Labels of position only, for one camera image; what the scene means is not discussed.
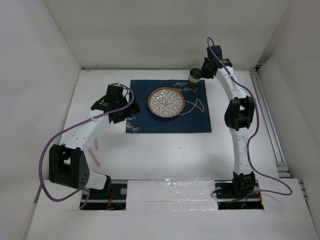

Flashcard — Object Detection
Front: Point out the white cup with cork base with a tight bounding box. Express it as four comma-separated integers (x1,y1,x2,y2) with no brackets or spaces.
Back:
188,67,202,85

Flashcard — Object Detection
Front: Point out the floral patterned ceramic bowl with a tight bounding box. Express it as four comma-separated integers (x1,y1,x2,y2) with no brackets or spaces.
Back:
148,87,185,118

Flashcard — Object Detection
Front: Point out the dark blue cloth placemat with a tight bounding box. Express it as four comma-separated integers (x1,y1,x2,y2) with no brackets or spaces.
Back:
126,79,212,134

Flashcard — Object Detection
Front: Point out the pink handled knife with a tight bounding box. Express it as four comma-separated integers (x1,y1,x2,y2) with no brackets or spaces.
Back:
94,138,99,150

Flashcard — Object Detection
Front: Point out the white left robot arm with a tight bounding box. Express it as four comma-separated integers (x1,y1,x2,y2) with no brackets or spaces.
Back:
48,83,140,199

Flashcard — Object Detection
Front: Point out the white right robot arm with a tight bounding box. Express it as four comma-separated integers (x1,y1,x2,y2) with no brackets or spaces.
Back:
200,45,256,199

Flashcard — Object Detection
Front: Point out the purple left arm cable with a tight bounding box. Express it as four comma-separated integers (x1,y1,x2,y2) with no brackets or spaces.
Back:
39,83,136,210

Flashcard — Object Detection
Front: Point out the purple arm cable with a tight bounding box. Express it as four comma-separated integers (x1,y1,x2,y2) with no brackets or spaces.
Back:
206,36,293,203
39,83,136,210

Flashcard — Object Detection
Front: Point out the pink handled fork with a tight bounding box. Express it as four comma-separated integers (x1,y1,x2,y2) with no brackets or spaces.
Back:
88,148,101,167

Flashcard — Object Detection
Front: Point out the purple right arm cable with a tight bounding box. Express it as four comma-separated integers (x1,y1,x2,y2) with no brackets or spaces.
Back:
206,36,293,203

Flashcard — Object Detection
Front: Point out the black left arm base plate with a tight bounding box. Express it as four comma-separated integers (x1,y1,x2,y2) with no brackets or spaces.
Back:
81,179,128,211

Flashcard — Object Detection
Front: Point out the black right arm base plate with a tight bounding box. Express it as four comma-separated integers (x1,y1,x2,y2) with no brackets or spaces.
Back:
211,180,264,210

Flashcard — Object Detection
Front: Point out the aluminium rail on right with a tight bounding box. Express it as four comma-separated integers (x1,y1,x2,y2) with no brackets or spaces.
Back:
249,69,309,201

